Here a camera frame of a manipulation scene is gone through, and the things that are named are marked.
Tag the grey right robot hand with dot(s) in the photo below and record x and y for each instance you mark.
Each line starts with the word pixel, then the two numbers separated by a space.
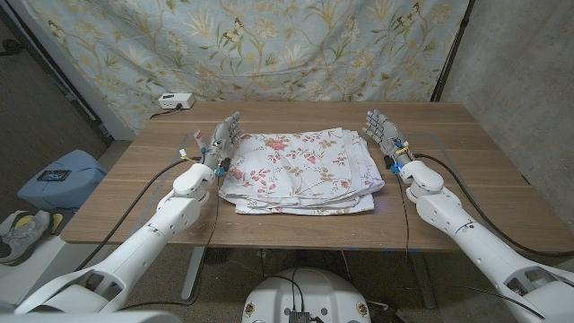
pixel 388 134

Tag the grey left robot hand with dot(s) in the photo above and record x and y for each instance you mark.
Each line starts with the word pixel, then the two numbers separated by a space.
pixel 222 143

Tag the white floral cloth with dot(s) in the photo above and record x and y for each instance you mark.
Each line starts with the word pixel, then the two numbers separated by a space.
pixel 305 170

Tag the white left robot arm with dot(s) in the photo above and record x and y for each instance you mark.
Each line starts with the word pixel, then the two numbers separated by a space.
pixel 148 242

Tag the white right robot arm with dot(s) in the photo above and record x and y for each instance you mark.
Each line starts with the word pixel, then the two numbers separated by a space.
pixel 484 255

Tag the white toothpaste tube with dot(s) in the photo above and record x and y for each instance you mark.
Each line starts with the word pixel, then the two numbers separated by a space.
pixel 199 140

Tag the white power strip box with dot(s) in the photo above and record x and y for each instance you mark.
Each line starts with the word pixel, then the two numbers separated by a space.
pixel 177 101

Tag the floral printed backdrop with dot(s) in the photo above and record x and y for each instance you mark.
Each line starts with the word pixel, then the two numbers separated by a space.
pixel 269 54

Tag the black backdrop stand pole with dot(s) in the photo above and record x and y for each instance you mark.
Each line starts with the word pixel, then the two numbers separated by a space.
pixel 450 54

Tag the white table leg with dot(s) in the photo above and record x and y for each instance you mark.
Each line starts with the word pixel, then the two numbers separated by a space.
pixel 423 282
pixel 193 273

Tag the blue storage box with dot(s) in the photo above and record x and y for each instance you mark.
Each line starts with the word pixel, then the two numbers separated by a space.
pixel 67 193

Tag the black device with label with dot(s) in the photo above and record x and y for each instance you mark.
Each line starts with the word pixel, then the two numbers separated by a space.
pixel 54 175

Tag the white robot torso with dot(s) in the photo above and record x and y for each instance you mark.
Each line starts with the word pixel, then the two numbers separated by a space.
pixel 314 291

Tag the grey sneaker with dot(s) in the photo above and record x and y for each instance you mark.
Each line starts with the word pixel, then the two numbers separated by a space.
pixel 22 238

